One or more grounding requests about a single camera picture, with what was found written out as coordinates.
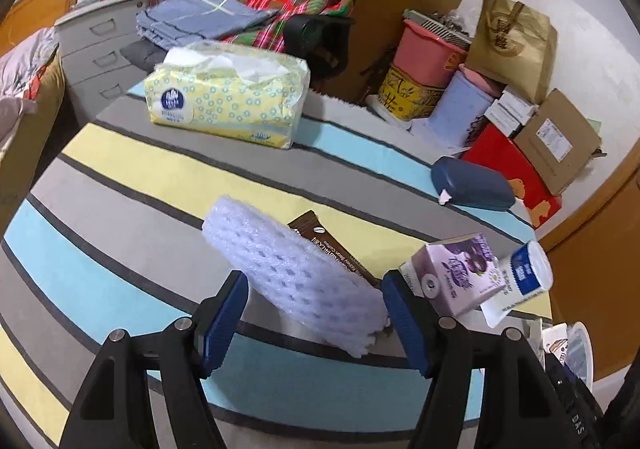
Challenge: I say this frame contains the folded blue cloth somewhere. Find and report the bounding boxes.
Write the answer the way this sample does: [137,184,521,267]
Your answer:
[137,0,278,50]

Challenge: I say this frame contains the purple milk carton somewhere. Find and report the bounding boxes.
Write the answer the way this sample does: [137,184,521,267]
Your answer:
[399,233,506,317]

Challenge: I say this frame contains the navy glasses case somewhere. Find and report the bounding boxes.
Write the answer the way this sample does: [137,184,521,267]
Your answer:
[431,156,515,212]

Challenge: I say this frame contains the white trash bin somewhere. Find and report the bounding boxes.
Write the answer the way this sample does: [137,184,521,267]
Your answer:
[542,322,594,391]

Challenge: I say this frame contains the red gift box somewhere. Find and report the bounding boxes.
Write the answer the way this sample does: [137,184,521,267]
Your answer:
[462,124,562,229]

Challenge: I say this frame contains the open cardboard box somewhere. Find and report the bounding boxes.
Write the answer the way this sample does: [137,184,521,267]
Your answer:
[514,89,605,195]

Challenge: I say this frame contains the lavender cylindrical container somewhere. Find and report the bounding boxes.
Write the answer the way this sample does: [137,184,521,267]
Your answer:
[428,64,502,148]

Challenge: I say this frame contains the small white boxes stack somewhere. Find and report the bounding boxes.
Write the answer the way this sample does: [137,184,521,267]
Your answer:
[484,87,538,138]

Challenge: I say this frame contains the yellow tissue pack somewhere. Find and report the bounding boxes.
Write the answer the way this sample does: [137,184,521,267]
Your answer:
[142,40,310,149]

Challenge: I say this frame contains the white blue yogurt cup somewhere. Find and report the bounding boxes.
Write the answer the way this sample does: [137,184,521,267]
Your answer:
[480,241,553,329]

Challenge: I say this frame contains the white foam fruit net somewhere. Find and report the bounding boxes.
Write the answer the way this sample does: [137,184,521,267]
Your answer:
[202,195,388,358]

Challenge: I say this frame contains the striped tablecloth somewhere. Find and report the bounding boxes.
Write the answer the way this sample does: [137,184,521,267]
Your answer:
[1,88,535,448]

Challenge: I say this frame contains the red plaid blanket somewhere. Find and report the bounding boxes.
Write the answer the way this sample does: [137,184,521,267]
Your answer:
[226,0,354,52]

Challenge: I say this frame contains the yellow patterned box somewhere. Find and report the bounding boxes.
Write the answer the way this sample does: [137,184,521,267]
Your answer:
[378,65,445,122]

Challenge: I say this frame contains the brown snack wrapper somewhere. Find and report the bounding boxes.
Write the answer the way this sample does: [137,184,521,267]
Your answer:
[288,210,380,287]

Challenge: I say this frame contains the brown paper bag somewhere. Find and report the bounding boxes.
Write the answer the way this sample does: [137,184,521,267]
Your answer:
[465,0,558,104]

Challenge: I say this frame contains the wooden headboard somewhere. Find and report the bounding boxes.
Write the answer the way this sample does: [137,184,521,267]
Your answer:
[0,0,76,56]

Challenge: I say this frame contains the wooden door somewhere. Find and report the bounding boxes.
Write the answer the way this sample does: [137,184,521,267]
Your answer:
[541,144,639,380]

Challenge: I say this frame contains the pink plastic bin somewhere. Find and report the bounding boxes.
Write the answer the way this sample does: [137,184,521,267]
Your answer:
[393,19,468,88]

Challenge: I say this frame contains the grey drawer cabinet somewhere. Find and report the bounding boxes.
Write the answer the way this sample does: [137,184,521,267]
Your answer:
[54,0,150,126]

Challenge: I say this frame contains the floral bed quilt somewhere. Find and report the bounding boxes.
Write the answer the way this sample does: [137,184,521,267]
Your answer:
[1,27,58,157]

